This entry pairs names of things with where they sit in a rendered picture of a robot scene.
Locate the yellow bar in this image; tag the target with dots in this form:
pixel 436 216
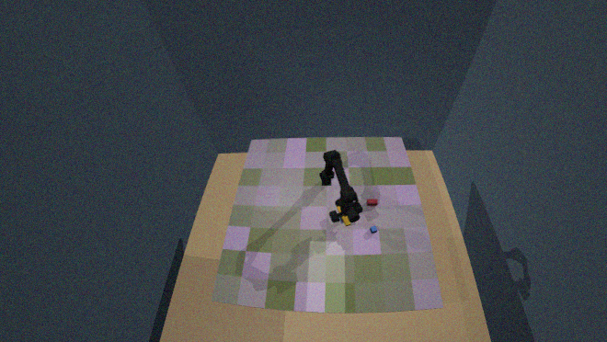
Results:
pixel 345 219

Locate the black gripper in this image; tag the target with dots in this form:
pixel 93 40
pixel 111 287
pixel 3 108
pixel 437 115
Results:
pixel 334 216

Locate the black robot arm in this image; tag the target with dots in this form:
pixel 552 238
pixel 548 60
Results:
pixel 347 194

